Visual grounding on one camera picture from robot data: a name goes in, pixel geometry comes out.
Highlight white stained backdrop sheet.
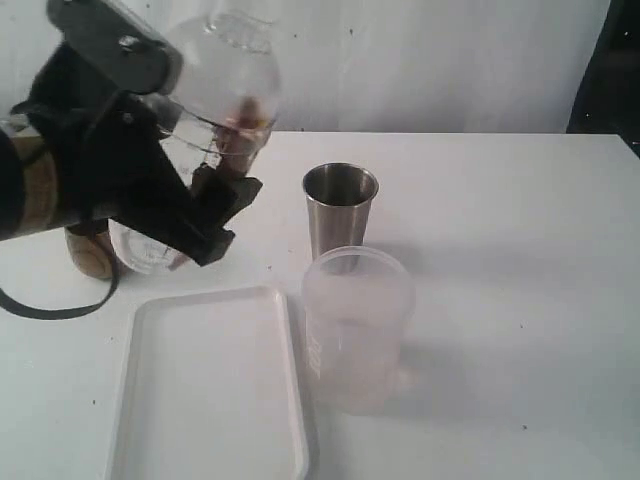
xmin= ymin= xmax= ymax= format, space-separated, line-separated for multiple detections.
xmin=0 ymin=0 xmax=601 ymax=134

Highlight brown scraps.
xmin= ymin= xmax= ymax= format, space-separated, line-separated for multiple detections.
xmin=215 ymin=97 xmax=273 ymax=179

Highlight clear plastic shaker cup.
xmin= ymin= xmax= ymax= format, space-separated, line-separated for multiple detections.
xmin=107 ymin=112 xmax=276 ymax=276

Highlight brown wooden cup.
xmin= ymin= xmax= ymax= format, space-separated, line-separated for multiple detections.
xmin=64 ymin=219 xmax=117 ymax=280

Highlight stainless steel cup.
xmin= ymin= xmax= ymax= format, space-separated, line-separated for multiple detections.
xmin=302 ymin=163 xmax=379 ymax=259

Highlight white plastic tray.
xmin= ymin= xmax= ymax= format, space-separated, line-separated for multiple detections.
xmin=107 ymin=286 xmax=312 ymax=479

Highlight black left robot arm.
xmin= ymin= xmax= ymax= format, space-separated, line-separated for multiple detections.
xmin=1 ymin=1 xmax=261 ymax=266

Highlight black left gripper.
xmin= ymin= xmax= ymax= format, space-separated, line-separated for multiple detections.
xmin=9 ymin=1 xmax=263 ymax=266

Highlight clear shaker dome lid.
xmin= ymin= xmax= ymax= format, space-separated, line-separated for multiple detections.
xmin=166 ymin=1 xmax=282 ymax=129

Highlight dark object behind table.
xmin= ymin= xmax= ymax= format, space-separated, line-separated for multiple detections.
xmin=566 ymin=0 xmax=640 ymax=154

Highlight translucent plastic measuring tub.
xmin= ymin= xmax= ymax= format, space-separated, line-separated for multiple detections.
xmin=301 ymin=246 xmax=416 ymax=415

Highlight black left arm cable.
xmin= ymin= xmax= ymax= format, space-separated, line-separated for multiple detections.
xmin=0 ymin=224 xmax=121 ymax=321

